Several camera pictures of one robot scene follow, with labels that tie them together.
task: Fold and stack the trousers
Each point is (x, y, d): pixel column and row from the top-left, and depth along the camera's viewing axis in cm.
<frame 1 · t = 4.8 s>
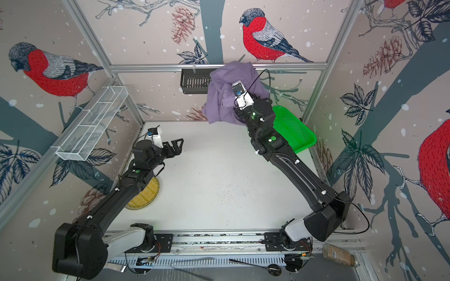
left hand: (177, 137, 80), fingers open
right hand: (246, 89, 66), fingers closed
green plastic basket: (302, 133, 103), point 10 cm above the table

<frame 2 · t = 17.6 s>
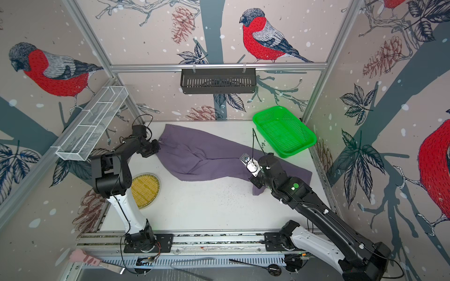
left hand: (160, 144, 101), fingers closed
right hand: (252, 163, 75), fingers closed
purple trousers: (191, 155, 100), point 4 cm above the table
the other named things where they were.

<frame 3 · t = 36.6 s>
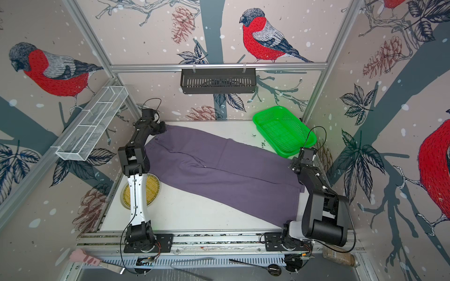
left hand: (166, 123, 113), fingers closed
right hand: (302, 164, 91), fingers open
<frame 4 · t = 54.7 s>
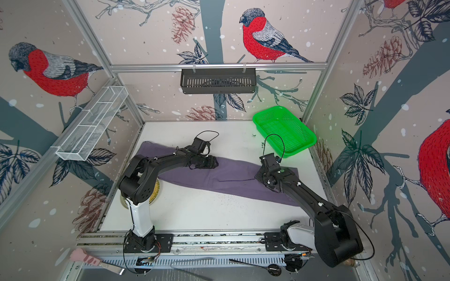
left hand: (217, 161, 96), fingers open
right hand: (259, 173, 88), fingers closed
purple trousers: (232, 177, 95), on the table
the other named things where they were.

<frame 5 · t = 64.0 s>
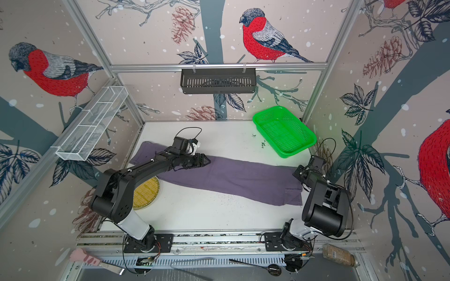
left hand: (208, 159, 89), fingers open
right hand: (300, 170, 94), fingers closed
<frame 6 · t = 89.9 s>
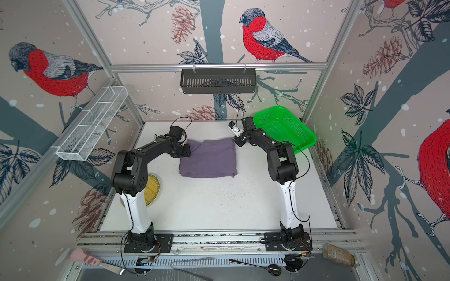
left hand: (189, 149, 101), fingers open
right hand: (237, 135, 107), fingers open
purple trousers: (214, 158, 100), point 3 cm above the table
the other named things where they were.

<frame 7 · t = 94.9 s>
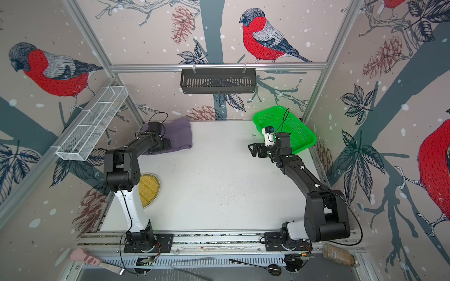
left hand: (164, 143, 103), fingers open
right hand: (256, 143, 88), fingers open
purple trousers: (179, 131, 118), on the table
the other named things where they were.

